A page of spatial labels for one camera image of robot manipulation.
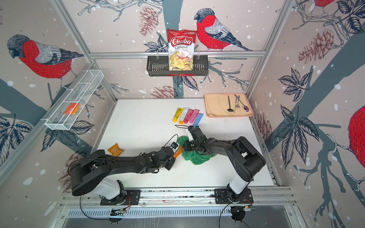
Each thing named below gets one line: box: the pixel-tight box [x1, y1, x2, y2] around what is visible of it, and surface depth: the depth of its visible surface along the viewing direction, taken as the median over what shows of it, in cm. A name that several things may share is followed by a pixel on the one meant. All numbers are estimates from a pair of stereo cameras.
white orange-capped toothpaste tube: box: [178, 107, 190, 125], surface depth 110 cm
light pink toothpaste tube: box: [189, 108, 201, 124], surface depth 109 cm
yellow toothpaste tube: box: [172, 107, 184, 124], surface depth 110 cm
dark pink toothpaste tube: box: [183, 108, 195, 124], surface depth 109 cm
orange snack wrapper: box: [107, 142, 125, 157], surface depth 94 cm
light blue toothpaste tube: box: [193, 112, 204, 128], surface depth 109 cm
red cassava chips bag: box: [167, 28, 197, 71], surface depth 87 cm
